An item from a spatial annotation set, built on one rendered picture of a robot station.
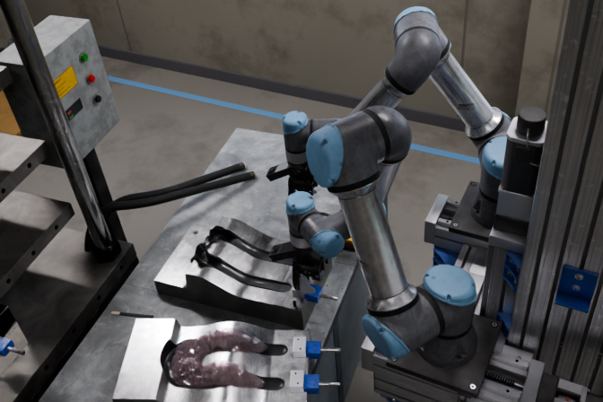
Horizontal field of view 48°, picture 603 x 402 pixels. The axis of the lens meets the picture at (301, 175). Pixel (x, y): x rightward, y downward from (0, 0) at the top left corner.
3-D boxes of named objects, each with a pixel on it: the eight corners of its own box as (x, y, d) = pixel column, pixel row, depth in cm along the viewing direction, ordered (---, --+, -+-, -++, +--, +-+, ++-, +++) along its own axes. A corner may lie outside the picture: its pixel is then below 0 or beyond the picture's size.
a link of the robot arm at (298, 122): (309, 124, 195) (279, 125, 196) (311, 153, 202) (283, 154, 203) (310, 108, 201) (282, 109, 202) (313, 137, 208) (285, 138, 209)
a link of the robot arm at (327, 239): (357, 225, 170) (333, 201, 177) (318, 244, 166) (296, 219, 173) (358, 247, 175) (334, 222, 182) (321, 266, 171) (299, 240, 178)
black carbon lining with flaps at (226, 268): (306, 262, 213) (303, 240, 207) (287, 301, 202) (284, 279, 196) (207, 240, 224) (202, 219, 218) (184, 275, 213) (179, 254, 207)
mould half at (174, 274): (332, 267, 220) (329, 238, 211) (304, 330, 202) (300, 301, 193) (195, 237, 236) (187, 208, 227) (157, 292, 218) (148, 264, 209)
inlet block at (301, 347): (341, 348, 193) (340, 336, 189) (341, 363, 189) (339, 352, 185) (294, 348, 194) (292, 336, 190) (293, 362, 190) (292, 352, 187)
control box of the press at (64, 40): (185, 310, 314) (98, 20, 220) (152, 362, 293) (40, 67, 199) (144, 299, 321) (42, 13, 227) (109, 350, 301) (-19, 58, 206)
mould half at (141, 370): (311, 341, 199) (309, 317, 192) (307, 423, 179) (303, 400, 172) (144, 341, 204) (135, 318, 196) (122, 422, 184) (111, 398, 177)
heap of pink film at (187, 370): (268, 338, 193) (266, 321, 188) (262, 394, 180) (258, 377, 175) (179, 338, 196) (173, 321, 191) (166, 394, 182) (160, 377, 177)
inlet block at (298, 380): (340, 381, 184) (339, 370, 181) (340, 397, 181) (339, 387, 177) (292, 381, 186) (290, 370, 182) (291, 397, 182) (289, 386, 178)
